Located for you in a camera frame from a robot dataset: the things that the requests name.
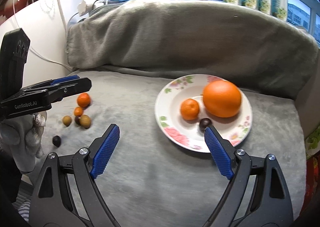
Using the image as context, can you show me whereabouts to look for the medium mandarin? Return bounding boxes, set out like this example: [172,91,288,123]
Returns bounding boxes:
[77,93,91,108]

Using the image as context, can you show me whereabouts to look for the brown longan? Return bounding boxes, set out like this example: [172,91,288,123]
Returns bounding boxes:
[62,115,72,127]
[79,114,91,128]

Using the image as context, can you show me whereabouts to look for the small kumquat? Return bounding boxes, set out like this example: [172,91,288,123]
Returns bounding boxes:
[73,106,84,116]

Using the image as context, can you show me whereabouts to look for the dark plum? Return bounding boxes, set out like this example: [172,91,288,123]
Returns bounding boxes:
[52,135,62,147]
[74,116,81,125]
[199,118,212,132]

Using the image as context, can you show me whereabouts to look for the floral white plate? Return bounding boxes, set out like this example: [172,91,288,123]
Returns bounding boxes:
[155,74,253,153]

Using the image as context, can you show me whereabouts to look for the mandarin with stem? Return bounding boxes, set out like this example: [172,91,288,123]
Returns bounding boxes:
[180,98,200,120]

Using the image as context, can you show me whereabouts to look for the large smooth orange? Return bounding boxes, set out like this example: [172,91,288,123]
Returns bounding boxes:
[202,80,242,118]

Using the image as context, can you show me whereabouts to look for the striped sleeve forearm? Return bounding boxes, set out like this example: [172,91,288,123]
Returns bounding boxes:
[12,181,34,223]

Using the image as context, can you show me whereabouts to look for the left hand in white glove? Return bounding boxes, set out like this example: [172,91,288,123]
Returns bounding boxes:
[1,112,47,174]

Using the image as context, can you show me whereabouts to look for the grey fleece blanket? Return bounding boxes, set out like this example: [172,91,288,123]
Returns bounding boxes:
[24,0,320,227]

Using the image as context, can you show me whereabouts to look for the red white vase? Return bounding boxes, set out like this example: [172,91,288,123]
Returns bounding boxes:
[1,0,28,24]

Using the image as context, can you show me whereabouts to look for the white cable on wall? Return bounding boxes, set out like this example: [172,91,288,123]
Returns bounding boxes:
[12,0,73,71]

